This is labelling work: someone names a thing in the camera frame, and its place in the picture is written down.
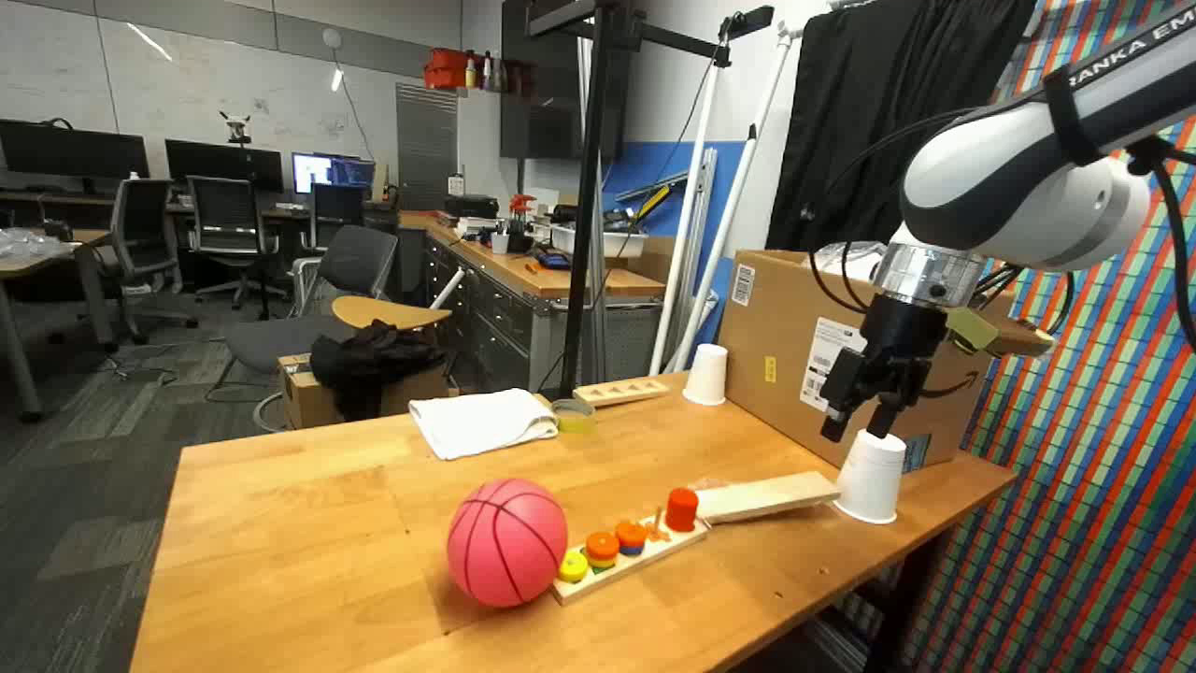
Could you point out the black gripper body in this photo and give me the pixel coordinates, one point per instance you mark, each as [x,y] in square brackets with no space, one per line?
[898,340]

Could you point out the tall red peg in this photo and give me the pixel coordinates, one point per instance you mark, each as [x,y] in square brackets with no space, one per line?
[680,511]

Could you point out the black wall panel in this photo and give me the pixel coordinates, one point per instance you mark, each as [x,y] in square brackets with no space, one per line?
[537,75]

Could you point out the white folded towel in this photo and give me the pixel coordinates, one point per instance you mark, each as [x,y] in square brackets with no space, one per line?
[478,423]

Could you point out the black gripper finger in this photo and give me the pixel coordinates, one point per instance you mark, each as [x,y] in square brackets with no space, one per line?
[885,418]
[844,394]

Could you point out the large cardboard box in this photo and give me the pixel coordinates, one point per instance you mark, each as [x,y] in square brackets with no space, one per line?
[780,324]

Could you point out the white paper cup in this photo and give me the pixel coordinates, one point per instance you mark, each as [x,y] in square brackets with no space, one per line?
[867,479]
[704,375]

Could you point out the pink basketball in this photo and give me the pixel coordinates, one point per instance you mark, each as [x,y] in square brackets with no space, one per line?
[506,542]

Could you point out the black hanging curtain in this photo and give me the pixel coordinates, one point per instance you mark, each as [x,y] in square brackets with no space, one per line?
[861,114]

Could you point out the wooden slotted block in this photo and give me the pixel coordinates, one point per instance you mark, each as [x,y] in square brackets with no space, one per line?
[618,394]

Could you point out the short orange peg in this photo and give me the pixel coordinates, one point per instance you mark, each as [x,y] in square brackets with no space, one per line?
[604,550]

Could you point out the yellow-green peg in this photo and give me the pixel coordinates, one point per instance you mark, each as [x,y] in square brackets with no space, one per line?
[573,565]

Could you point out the clear tape roll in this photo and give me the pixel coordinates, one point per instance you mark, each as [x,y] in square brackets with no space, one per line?
[573,421]

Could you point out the orange box on shelf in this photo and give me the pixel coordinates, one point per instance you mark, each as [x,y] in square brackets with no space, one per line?
[447,67]

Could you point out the colourful woven wall cloth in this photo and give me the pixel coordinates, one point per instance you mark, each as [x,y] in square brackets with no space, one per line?
[1095,471]

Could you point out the dark orange peg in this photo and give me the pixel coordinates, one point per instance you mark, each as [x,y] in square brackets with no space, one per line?
[628,535]

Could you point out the grey metal panel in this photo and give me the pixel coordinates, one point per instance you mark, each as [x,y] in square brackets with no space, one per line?
[425,150]

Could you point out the monitor with blue screen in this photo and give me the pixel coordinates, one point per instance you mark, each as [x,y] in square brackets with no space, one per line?
[331,168]

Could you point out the black bag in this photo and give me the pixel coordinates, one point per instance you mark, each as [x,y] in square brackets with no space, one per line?
[373,359]

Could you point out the office desk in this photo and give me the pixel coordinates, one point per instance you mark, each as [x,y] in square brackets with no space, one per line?
[38,263]

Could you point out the white wooden plank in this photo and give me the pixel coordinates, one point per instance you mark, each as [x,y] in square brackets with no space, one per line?
[768,495]

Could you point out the small cardboard box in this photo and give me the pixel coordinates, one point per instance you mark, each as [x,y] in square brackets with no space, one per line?
[301,398]

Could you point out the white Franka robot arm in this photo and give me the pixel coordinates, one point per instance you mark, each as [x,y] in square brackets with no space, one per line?
[1034,175]

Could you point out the wide black monitor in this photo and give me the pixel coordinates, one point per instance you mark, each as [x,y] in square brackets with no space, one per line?
[67,150]

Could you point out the black mesh office chair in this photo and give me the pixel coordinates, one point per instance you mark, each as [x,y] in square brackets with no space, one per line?
[144,237]
[228,220]

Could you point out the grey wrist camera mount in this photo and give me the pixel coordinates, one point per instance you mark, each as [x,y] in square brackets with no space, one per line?
[929,276]

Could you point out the grey chair with wooden tablet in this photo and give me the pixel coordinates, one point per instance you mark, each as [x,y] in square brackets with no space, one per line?
[357,263]

